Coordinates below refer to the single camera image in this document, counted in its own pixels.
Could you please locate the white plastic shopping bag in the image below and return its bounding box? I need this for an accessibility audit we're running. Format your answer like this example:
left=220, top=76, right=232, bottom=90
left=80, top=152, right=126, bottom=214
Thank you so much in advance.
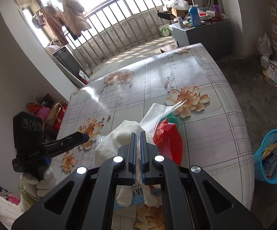
left=94, top=100, right=188, bottom=208

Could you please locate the red plastic bag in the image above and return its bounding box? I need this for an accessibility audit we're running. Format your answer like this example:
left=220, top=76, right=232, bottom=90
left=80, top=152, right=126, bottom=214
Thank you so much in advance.
left=153, top=118, right=183, bottom=166

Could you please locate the light blue small box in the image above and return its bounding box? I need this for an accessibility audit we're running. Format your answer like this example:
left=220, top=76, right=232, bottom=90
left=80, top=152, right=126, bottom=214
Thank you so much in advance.
left=114, top=184, right=162, bottom=210

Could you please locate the left white gloved hand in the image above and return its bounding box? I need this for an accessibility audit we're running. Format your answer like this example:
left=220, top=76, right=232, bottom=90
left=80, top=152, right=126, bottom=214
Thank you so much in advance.
left=20, top=165, right=56, bottom=200

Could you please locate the brown paper shopping bag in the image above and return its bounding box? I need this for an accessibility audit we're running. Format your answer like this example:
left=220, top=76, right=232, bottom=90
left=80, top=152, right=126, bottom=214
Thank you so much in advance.
left=45, top=102, right=58, bottom=128

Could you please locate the pink bag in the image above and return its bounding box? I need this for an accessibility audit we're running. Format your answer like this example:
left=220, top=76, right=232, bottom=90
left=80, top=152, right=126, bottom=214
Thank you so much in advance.
left=26, top=103, right=51, bottom=122

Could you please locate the blue plastic waste basket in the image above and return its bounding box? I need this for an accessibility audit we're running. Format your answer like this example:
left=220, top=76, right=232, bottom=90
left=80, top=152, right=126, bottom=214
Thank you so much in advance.
left=254, top=129, right=277, bottom=184

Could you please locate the dark balcony crate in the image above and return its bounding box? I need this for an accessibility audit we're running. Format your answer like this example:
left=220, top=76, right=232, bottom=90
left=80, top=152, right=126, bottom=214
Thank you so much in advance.
left=52, top=47, right=90, bottom=85

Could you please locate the brown hanging coat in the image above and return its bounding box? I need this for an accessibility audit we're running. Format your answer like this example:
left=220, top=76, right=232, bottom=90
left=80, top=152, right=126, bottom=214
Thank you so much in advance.
left=42, top=6, right=68, bottom=46

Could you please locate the beige hanging jacket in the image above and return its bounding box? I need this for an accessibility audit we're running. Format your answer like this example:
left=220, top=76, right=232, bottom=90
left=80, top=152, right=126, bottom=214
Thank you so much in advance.
left=57, top=0, right=92, bottom=36

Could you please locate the pile of packaging on floor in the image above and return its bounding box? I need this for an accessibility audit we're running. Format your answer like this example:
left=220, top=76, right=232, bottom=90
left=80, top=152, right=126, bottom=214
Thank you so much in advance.
left=261, top=56, right=277, bottom=88

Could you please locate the grey cabinet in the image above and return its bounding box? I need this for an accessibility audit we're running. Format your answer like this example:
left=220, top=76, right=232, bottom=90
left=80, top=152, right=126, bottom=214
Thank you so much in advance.
left=169, top=20, right=233, bottom=60

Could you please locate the white bag on floor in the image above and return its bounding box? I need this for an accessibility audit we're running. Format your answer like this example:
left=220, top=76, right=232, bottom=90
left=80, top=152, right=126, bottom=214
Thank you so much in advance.
left=256, top=33, right=272, bottom=57

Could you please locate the green white small appliance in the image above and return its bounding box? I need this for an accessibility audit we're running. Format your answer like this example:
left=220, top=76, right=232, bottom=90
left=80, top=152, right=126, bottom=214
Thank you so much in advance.
left=159, top=23, right=172, bottom=37

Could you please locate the metal balcony railing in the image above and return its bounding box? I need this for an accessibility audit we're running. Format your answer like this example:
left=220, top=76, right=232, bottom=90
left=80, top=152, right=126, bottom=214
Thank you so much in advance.
left=41, top=0, right=177, bottom=70

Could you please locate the blue detergent bottle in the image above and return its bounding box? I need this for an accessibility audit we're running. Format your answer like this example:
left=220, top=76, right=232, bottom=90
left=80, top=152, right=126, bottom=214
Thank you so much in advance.
left=188, top=5, right=202, bottom=27

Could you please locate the cardboard box with clutter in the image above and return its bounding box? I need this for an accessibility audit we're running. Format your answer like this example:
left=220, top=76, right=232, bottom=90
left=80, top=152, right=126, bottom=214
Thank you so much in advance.
left=165, top=0, right=190, bottom=18

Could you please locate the purple cup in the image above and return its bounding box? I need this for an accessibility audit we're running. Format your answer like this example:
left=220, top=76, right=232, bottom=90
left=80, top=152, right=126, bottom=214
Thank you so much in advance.
left=213, top=5, right=221, bottom=18

